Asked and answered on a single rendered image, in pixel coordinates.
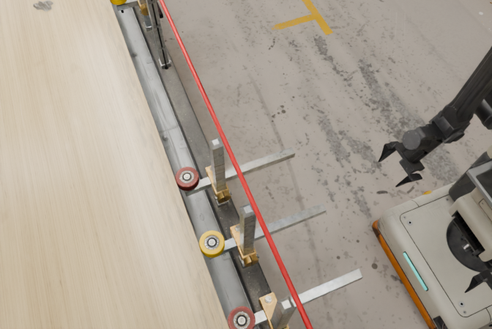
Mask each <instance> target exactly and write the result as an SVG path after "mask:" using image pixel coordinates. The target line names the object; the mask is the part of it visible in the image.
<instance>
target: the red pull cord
mask: <svg viewBox="0 0 492 329"><path fill-rule="evenodd" d="M159 1H160V3H161V5H162V8H163V10H164V12H165V15H166V17H167V19H168V22H169V23H170V25H171V28H172V30H173V32H174V34H175V37H176V39H177V41H178V44H179V46H180V48H181V49H182V53H183V54H184V57H185V59H186V61H187V64H188V66H189V68H190V70H191V73H192V74H193V77H194V79H195V82H196V83H197V85H198V88H199V90H200V92H201V95H202V97H203V99H204V102H205V103H206V106H207V108H208V110H209V113H210V115H211V117H212V119H213V121H214V124H215V126H216V128H217V131H218V133H219V134H220V137H221V139H222V141H223V144H224V146H225V148H226V150H227V153H228V155H229V157H230V159H231V162H232V163H233V166H234V168H235V170H236V173H237V175H238V177H239V180H240V182H241V184H242V186H243V188H244V190H245V193H246V195H247V197H248V199H249V202H250V204H251V206H252V208H253V211H254V213H255V214H256V217H257V219H258V222H259V224H260V226H261V228H262V231H263V233H264V235H265V237H266V240H267V242H268V243H269V247H270V248H271V250H272V253H273V255H274V257H275V260H276V262H277V264H278V267H279V268H280V271H281V273H282V275H283V277H284V279H285V282H286V284H287V286H288V289H289V291H290V293H291V296H292V298H293V299H294V302H295V304H296V306H297V308H298V311H299V313H300V315H301V318H302V320H303V322H304V324H305V327H306V328H307V329H313V327H312V325H311V323H310V320H309V319H308V316H307V314H306V312H305V309H304V307H303V305H302V303H301V301H300V299H299V296H298V294H297V291H296V290H295V288H294V285H293V283H292V281H291V279H290V277H289V274H288V272H287V270H286V268H285V265H284V264H283V261H282V259H281V257H280V254H279V253H278V251H277V248H276V246H275V244H274V241H273V239H272V237H271V235H270V233H269V230H268V228H267V226H266V224H265V222H264V219H263V218H262V215H261V213H260V211H259V209H258V206H257V204H256V202H255V200H254V198H253V195H252V193H251V192H250V189H249V187H248V185H247V182H246V180H245V178H244V176H243V174H242V171H241V169H240V167H239V164H238V163H237V161H236V158H235V156H234V154H233V152H232V150H231V147H230V145H229V143H228V141H227V138H226V136H225V134H224V132H223V129H222V128H221V126H220V123H219V121H218V119H217V117H216V114H215V112H214V110H213V108H212V105H211V103H210V102H209V99H208V97H207V95H206V93H205V91H204V88H203V86H202V84H201V81H200V79H199V77H198V75H197V73H196V71H195V68H194V66H193V63H192V62H191V60H190V57H189V55H188V53H187V51H186V49H185V46H184V44H183V42H182V40H181V37H180V36H179V33H178V31H177V29H176V27H175V25H174V22H173V20H172V18H171V16H170V14H169V11H168V9H167V7H166V5H165V2H164V1H163V0H159Z"/></svg>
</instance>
